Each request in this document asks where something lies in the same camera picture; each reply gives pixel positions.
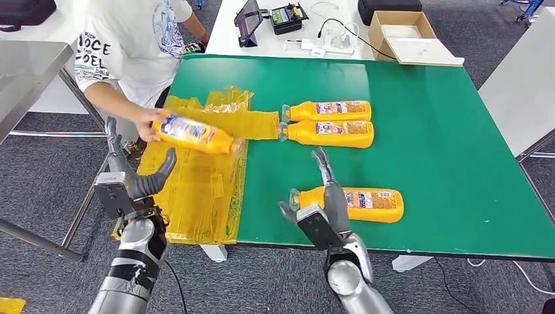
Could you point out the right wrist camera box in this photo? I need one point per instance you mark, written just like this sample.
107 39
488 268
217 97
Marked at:
318 227

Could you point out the white table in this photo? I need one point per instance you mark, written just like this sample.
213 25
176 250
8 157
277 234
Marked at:
518 86
52 99

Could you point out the orange bottle clear cap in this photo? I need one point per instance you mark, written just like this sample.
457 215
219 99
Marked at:
373 208
303 112
303 133
195 134

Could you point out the blue metal frame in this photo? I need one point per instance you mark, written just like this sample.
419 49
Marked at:
527 8

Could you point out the white power strip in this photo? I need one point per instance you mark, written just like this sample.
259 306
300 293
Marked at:
337 44

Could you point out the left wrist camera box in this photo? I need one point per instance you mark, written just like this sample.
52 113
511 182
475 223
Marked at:
112 195

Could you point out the person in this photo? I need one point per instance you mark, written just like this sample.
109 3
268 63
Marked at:
130 52

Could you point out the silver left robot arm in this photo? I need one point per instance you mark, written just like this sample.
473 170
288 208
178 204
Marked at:
130 268

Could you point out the yellow floor tape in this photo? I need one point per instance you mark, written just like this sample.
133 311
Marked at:
11 306

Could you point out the open cardboard box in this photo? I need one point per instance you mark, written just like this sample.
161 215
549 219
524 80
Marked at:
405 42

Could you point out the black hard case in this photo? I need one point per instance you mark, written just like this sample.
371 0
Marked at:
388 9

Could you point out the black bag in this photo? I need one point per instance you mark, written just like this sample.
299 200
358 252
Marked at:
21 12

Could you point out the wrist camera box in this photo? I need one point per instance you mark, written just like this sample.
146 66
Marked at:
318 227
112 195

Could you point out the white table foot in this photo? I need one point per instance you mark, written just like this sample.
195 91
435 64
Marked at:
409 262
214 253

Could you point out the white desk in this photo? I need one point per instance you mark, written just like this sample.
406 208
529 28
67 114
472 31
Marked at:
277 47

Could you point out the black tablet on stand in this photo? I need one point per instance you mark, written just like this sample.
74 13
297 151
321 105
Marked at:
248 20

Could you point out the black green electronic device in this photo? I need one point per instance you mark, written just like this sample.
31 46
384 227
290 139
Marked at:
286 18

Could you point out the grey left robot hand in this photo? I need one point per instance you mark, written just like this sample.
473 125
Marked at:
141 190

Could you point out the small black yellow object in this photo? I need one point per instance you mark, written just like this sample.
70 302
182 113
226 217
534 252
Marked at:
195 47

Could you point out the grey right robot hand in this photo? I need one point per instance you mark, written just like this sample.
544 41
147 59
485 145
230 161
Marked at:
336 208

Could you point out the steel table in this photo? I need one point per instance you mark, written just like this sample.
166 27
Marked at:
26 73

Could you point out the white charger plug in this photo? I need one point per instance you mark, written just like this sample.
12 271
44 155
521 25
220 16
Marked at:
318 52

